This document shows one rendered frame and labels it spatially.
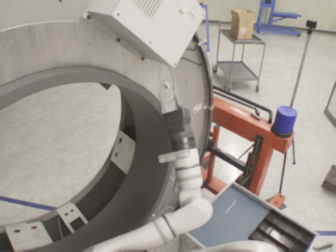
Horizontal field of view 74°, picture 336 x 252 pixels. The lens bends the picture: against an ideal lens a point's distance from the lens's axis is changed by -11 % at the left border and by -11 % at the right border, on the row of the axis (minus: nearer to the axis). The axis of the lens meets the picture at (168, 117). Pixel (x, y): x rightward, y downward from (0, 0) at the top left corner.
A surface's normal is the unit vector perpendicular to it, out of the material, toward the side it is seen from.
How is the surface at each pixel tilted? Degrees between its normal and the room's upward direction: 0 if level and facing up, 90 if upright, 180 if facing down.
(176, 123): 62
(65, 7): 90
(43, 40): 90
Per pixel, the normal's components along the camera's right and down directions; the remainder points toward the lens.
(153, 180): -0.65, -0.03
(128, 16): 0.69, 0.39
